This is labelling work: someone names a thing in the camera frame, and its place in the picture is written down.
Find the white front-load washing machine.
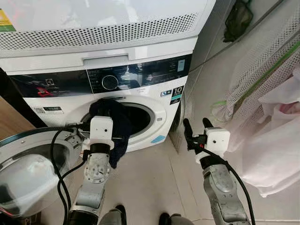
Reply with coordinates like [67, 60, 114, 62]
[0, 54, 193, 153]

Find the wooden cabinet panel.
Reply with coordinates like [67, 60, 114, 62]
[0, 96, 24, 141]

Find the white mesh laundry bag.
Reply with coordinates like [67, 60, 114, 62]
[210, 9, 300, 122]

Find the dark green hanging bag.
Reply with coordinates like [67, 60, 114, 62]
[223, 0, 255, 44]

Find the grey robot right leg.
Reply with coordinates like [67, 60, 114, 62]
[158, 212, 195, 225]

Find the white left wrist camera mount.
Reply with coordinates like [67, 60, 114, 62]
[83, 116, 114, 150]

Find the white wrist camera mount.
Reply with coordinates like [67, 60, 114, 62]
[196, 127, 231, 164]
[83, 116, 114, 150]

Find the white stacked dryer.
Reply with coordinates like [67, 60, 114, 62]
[0, 0, 217, 73]

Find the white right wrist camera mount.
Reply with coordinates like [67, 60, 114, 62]
[196, 127, 231, 164]

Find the navy blue polo shirt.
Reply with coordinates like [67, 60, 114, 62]
[88, 97, 134, 169]

